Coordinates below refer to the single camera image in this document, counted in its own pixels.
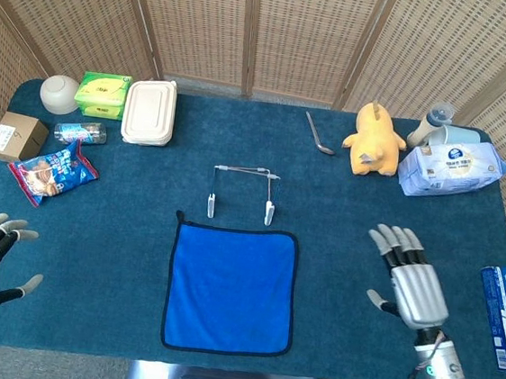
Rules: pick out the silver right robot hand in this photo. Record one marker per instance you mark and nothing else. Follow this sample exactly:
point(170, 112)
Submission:
point(418, 293)

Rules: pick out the blue cloth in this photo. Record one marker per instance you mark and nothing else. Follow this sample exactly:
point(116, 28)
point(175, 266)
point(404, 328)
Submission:
point(229, 286)

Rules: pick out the blue white toothpaste box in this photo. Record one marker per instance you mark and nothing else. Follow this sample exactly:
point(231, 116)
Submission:
point(504, 315)

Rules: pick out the blue cookie snack bag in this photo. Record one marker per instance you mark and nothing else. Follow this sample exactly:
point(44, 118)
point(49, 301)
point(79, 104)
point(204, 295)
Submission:
point(51, 173)

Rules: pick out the white wet wipes pack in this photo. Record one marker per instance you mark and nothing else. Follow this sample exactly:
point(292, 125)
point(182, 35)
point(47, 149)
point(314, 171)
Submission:
point(449, 169)

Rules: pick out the small cardboard box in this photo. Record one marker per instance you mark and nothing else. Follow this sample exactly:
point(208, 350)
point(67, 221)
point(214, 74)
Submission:
point(16, 137)

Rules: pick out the teal table mat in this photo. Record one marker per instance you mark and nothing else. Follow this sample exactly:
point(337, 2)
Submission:
point(113, 265)

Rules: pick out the yellow plush toy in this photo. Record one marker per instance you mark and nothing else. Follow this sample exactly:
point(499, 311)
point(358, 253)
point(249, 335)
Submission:
point(373, 143)

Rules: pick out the light blue cup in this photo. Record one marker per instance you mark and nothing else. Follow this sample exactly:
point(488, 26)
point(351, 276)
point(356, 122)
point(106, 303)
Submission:
point(460, 135)

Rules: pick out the baby bottle with blue collar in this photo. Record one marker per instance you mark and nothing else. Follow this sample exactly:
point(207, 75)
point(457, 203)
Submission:
point(424, 128)

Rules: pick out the metal spoon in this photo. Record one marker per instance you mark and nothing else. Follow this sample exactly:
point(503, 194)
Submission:
point(325, 149)

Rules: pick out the clear plastic snack jar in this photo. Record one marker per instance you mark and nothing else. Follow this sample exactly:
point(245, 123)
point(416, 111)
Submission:
point(80, 132)

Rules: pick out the white upturned bowl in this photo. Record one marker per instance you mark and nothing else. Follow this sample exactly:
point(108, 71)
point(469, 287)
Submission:
point(59, 94)

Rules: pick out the green tissue pack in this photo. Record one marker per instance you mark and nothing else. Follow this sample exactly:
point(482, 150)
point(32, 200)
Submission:
point(102, 94)

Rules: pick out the beige lidded lunch box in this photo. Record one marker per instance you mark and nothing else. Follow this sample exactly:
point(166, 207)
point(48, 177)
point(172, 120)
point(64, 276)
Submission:
point(148, 113)

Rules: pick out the woven bamboo folding screen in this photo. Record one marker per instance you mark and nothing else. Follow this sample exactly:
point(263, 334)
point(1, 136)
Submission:
point(198, 21)

